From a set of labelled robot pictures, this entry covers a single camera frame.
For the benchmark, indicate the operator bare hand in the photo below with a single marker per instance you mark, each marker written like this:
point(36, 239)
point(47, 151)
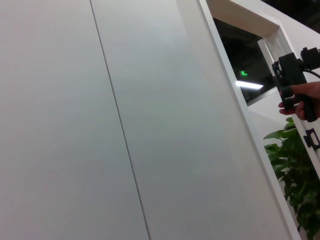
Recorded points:
point(308, 88)

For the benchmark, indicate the black handheld teleoperation controller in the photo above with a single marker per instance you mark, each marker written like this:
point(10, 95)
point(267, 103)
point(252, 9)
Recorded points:
point(291, 72)

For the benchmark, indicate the white fluorescent ceiling light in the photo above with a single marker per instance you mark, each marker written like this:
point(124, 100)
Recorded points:
point(250, 84)

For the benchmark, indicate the green exit sign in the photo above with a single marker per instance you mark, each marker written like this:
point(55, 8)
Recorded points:
point(243, 73)

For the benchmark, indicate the green leafy potted plant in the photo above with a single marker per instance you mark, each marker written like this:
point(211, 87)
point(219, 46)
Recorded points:
point(297, 160)

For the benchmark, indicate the white window frame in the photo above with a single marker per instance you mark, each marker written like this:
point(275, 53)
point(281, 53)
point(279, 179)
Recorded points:
point(250, 23)

